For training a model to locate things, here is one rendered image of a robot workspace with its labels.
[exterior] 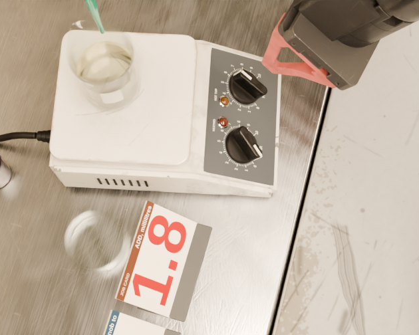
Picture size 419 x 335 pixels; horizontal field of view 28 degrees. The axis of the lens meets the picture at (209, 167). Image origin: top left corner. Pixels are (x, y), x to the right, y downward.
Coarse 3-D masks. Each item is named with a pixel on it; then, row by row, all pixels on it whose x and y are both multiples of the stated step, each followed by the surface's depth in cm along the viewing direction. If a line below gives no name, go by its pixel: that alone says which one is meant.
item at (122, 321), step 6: (120, 318) 71; (126, 318) 71; (120, 324) 71; (126, 324) 71; (132, 324) 72; (138, 324) 72; (144, 324) 73; (114, 330) 71; (120, 330) 71; (126, 330) 71; (132, 330) 72; (138, 330) 72; (144, 330) 73; (150, 330) 73; (156, 330) 73
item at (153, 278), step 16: (160, 224) 74; (176, 224) 75; (144, 240) 73; (160, 240) 74; (176, 240) 75; (144, 256) 73; (160, 256) 74; (176, 256) 75; (144, 272) 73; (160, 272) 74; (176, 272) 75; (128, 288) 72; (144, 288) 73; (160, 288) 74; (144, 304) 73; (160, 304) 74
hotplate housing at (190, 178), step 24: (216, 48) 75; (192, 144) 72; (72, 168) 72; (96, 168) 72; (120, 168) 71; (144, 168) 71; (168, 168) 71; (192, 168) 71; (192, 192) 76; (216, 192) 75; (240, 192) 75; (264, 192) 75
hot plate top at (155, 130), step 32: (64, 64) 72; (160, 64) 72; (192, 64) 72; (64, 96) 71; (160, 96) 71; (192, 96) 71; (64, 128) 70; (96, 128) 70; (128, 128) 70; (160, 128) 70; (64, 160) 70; (96, 160) 70; (128, 160) 70; (160, 160) 69
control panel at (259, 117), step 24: (216, 72) 74; (264, 72) 77; (216, 96) 74; (264, 96) 76; (216, 120) 73; (240, 120) 74; (264, 120) 76; (216, 144) 73; (264, 144) 75; (216, 168) 72; (240, 168) 73; (264, 168) 75
